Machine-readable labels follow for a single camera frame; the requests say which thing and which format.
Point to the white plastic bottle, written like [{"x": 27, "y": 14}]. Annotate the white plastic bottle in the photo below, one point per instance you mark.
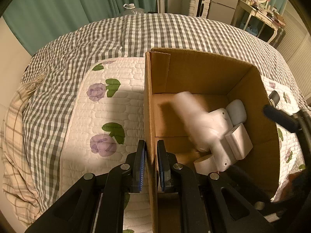
[{"x": 192, "y": 116}]

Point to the grey small fridge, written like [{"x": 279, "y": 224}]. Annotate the grey small fridge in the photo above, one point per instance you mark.
[{"x": 222, "y": 2}]

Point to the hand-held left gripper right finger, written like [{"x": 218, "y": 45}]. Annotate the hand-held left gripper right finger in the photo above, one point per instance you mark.
[{"x": 162, "y": 167}]

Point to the clear water jug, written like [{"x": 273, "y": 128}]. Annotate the clear water jug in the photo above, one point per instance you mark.
[{"x": 132, "y": 9}]

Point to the brown cardboard box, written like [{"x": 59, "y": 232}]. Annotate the brown cardboard box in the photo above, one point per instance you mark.
[{"x": 194, "y": 72}]

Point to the white power adapter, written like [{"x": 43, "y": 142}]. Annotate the white power adapter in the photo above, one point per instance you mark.
[{"x": 239, "y": 142}]

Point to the large white device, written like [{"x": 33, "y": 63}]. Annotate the large white device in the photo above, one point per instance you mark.
[{"x": 218, "y": 155}]

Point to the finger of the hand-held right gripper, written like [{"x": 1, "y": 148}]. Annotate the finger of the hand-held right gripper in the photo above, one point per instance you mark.
[{"x": 279, "y": 116}]

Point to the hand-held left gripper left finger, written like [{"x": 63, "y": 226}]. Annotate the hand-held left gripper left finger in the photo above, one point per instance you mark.
[{"x": 140, "y": 167}]

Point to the floral quilted mat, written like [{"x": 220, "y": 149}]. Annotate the floral quilted mat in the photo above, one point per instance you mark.
[{"x": 97, "y": 126}]

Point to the white dressing table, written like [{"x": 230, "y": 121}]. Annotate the white dressing table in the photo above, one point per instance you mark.
[{"x": 255, "y": 13}]

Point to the white ribbed suitcase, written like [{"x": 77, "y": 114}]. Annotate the white ribbed suitcase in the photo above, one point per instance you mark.
[{"x": 196, "y": 2}]

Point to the grey checkered bedsheet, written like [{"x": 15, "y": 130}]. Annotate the grey checkered bedsheet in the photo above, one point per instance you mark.
[{"x": 97, "y": 36}]

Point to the pale blue case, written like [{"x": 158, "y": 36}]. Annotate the pale blue case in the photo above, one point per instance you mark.
[{"x": 237, "y": 111}]

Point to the white slatted wardrobe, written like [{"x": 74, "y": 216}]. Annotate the white slatted wardrobe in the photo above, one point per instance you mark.
[{"x": 298, "y": 43}]

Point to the beige plaid blanket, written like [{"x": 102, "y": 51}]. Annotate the beige plaid blanket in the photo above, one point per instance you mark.
[{"x": 14, "y": 150}]

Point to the dark suitcase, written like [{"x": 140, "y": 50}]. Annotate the dark suitcase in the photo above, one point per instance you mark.
[{"x": 278, "y": 37}]

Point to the blue plastic basket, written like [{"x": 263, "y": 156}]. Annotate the blue plastic basket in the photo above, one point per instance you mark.
[{"x": 250, "y": 28}]

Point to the wide green curtain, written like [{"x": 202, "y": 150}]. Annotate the wide green curtain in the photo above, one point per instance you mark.
[{"x": 60, "y": 4}]

